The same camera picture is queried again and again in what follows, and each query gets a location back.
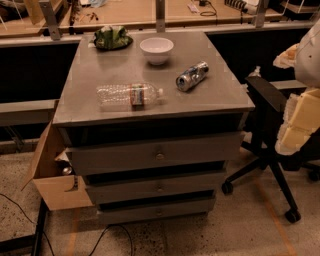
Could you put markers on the white bowl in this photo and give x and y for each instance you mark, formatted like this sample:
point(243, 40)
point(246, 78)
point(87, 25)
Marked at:
point(156, 50)

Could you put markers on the wooden workbench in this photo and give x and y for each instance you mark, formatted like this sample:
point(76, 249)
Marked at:
point(141, 14)

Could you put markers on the grey drawer cabinet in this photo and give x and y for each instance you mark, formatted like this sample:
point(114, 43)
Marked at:
point(160, 161)

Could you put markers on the clear plastic water bottle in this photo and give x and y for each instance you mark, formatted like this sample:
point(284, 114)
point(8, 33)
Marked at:
point(127, 97)

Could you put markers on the cardboard box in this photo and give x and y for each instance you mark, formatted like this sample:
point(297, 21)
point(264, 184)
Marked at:
point(57, 190)

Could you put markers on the redbull can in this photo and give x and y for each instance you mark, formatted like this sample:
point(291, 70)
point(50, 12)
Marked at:
point(192, 76)

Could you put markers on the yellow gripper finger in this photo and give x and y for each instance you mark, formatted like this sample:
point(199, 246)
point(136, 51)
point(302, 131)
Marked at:
point(301, 119)

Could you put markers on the can inside cardboard box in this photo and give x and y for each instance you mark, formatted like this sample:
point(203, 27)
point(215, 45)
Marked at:
point(67, 171)

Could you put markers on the black metal stand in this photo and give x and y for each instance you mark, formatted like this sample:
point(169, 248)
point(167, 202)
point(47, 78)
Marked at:
point(30, 244)

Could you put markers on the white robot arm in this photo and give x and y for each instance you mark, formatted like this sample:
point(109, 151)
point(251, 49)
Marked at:
point(304, 57)

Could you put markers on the black office chair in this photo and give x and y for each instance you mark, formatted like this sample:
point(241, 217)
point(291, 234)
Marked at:
point(264, 123)

